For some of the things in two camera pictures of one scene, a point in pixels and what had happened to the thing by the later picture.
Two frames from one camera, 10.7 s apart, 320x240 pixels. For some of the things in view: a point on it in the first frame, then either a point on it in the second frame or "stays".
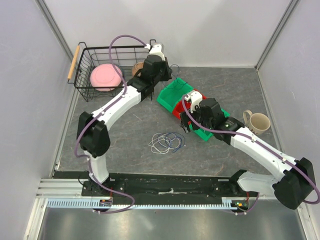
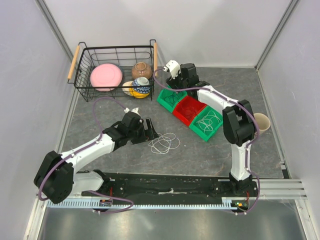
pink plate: (105, 75) stays
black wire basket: (104, 72) stays
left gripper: (165, 65) → (146, 135)
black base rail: (165, 184) stays
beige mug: (257, 122) stays
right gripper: (184, 124) → (172, 82)
